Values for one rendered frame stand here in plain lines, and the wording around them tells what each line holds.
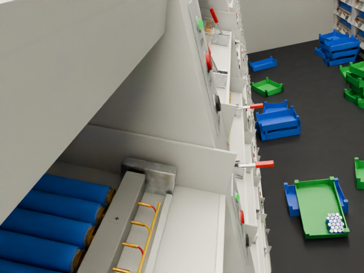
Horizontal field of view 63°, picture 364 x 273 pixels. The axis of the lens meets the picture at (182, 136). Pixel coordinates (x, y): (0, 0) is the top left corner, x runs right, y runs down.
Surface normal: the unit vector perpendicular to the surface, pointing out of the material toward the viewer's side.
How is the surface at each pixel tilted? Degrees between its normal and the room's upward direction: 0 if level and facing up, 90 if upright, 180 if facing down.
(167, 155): 90
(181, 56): 90
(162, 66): 90
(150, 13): 112
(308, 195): 23
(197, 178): 90
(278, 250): 0
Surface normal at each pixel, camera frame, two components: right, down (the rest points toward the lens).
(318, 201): -0.29, -0.57
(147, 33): 0.98, 0.19
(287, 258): -0.25, -0.84
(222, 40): -0.15, 0.52
